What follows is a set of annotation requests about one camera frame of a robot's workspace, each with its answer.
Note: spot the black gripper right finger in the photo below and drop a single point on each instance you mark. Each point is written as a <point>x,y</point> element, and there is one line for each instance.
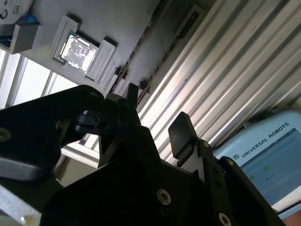
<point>183,136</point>

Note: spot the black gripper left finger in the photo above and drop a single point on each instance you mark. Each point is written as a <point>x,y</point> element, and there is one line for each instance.
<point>35,131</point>

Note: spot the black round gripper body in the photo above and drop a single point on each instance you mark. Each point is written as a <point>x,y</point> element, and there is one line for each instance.
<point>117,200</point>

